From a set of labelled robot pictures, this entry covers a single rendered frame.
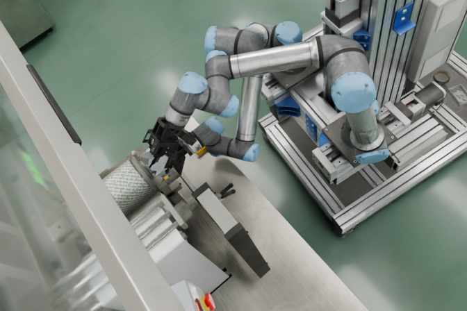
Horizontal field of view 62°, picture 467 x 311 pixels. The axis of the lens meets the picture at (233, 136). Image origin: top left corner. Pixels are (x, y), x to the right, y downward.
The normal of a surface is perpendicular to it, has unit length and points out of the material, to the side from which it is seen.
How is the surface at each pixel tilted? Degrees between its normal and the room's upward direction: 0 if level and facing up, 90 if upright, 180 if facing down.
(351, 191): 0
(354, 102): 83
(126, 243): 48
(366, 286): 0
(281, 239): 0
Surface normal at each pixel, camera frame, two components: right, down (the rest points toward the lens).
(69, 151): 0.44, -0.77
